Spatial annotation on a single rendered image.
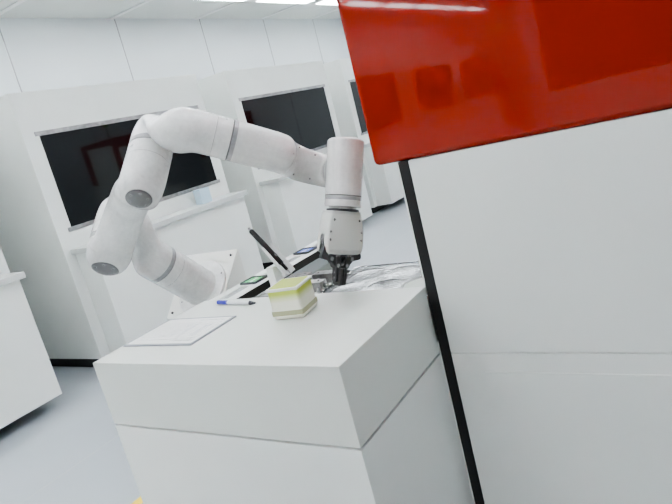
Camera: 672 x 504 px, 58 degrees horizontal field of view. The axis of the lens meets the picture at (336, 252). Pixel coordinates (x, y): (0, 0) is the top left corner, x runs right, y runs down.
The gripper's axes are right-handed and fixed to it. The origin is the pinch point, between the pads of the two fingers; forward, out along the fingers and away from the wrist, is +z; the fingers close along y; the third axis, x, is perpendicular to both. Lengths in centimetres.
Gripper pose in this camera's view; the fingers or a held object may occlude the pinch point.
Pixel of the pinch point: (339, 276)
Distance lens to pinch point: 139.6
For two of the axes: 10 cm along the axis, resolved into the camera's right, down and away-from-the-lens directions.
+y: -8.4, -0.2, -5.4
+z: -0.5, 10.0, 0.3
